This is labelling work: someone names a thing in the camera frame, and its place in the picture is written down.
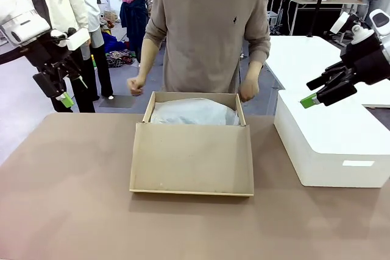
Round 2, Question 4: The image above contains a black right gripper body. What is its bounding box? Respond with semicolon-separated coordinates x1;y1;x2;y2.
340;32;390;86

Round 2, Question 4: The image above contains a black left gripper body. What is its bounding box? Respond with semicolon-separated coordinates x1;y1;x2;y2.
26;33;82;79

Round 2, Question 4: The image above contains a white tissue paper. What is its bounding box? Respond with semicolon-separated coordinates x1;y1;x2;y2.
151;97;241;126

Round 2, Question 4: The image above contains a brown cardboard shoe box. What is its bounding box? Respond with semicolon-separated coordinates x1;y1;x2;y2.
130;91;255;197

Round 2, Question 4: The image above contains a person's left forearm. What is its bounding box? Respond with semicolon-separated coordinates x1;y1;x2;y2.
245;58;264;82

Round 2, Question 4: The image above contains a person's right forearm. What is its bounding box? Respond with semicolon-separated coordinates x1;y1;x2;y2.
135;38;167;80

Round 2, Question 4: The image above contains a white foam box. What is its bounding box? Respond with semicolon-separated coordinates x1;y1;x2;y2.
273;89;390;188

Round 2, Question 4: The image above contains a person's right hand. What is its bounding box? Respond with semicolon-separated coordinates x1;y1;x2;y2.
127;75;147;96

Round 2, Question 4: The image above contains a person's left hand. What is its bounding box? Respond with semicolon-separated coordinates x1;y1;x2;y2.
238;77;260;103

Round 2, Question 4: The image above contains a white table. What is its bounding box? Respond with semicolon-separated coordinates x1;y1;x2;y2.
264;35;390;109

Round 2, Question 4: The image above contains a pile of colourful clothes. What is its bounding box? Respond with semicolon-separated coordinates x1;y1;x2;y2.
100;10;137;69

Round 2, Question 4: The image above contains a dark floor mat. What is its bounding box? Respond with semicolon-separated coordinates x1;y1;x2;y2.
97;94;138;109

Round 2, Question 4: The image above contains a brown background table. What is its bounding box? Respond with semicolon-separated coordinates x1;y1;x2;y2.
274;0;368;37

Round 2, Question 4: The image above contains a white label sticker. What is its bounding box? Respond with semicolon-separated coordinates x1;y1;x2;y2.
341;160;375;167

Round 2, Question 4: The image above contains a person in beige sweater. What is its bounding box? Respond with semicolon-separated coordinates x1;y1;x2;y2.
143;0;271;94

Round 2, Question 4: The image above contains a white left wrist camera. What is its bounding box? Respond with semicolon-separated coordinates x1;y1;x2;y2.
50;27;90;52

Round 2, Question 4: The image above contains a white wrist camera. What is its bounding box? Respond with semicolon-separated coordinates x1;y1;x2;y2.
50;27;90;52
330;12;374;44

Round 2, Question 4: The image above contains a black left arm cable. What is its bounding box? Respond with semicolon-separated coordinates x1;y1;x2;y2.
0;45;35;65

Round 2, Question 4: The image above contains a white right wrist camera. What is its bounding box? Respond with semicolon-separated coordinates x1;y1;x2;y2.
330;12;374;44

